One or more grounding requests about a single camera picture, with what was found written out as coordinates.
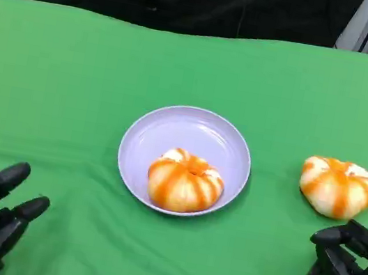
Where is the orange white toy bread roll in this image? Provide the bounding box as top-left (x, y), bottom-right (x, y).
top-left (142, 143), bottom-right (230, 219)
top-left (294, 152), bottom-right (368, 225)

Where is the green table cloth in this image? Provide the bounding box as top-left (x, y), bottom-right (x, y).
top-left (0, 0), bottom-right (368, 275)

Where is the lilac plate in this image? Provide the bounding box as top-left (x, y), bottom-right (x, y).
top-left (109, 95), bottom-right (260, 228)

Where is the grey metal frame post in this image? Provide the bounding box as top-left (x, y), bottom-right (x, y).
top-left (333, 0), bottom-right (368, 54)

